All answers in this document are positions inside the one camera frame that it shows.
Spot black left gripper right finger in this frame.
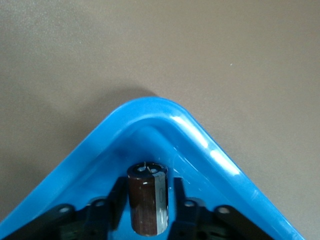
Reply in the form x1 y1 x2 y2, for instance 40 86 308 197
170 176 216 240

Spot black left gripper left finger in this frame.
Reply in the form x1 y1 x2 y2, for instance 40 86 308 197
74 176 128 240

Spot dark brown electrolytic capacitor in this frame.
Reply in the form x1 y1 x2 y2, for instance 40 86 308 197
126 161 169 236

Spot blue plastic tray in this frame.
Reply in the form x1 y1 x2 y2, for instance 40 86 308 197
0 96 305 240

